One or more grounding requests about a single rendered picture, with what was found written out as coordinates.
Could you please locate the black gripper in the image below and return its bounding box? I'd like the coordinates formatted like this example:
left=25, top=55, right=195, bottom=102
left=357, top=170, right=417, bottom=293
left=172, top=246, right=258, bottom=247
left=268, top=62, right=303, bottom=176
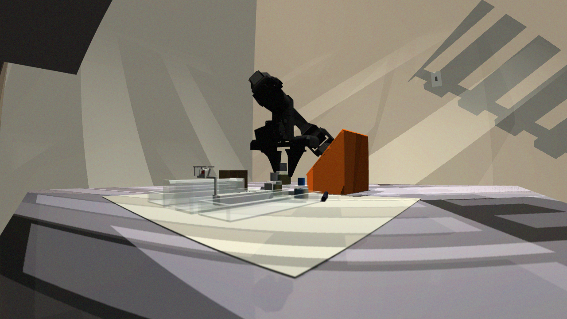
left=250, top=115, right=319, bottom=177

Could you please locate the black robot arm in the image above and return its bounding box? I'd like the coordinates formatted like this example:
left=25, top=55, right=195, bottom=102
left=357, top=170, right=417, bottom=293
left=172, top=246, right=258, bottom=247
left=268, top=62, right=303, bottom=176
left=249, top=70, right=334, bottom=157

